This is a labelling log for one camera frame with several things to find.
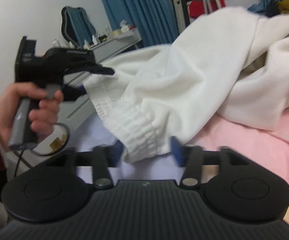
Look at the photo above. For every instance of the person's left hand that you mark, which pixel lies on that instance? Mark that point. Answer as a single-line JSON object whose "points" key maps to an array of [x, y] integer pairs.
{"points": [[27, 114]]}

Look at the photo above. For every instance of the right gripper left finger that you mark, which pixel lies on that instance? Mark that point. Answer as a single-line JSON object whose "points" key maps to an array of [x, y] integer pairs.
{"points": [[102, 158]]}

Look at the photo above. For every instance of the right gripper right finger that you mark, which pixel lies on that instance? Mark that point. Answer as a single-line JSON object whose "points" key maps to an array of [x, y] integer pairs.
{"points": [[191, 158]]}

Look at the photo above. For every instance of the grey vanity desk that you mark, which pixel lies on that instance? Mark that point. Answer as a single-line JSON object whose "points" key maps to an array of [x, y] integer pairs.
{"points": [[73, 114]]}

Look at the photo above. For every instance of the black wavy frame mirror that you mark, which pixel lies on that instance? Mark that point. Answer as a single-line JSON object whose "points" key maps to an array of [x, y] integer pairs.
{"points": [[76, 26]]}

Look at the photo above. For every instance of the red cloth on stand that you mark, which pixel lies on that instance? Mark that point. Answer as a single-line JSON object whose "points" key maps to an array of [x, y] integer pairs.
{"points": [[196, 8]]}

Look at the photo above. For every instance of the pastel pink blue duvet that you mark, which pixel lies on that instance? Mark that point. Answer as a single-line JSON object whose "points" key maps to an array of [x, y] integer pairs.
{"points": [[269, 149]]}

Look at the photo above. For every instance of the white hooded sweatshirt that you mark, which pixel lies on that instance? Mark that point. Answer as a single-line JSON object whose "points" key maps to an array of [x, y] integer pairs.
{"points": [[231, 62]]}

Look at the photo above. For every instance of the blue curtain left panel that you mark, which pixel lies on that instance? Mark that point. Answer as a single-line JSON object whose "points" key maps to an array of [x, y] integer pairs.
{"points": [[155, 19]]}

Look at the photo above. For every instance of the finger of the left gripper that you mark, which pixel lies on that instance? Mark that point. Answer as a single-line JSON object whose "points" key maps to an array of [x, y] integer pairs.
{"points": [[72, 71], [71, 93]]}

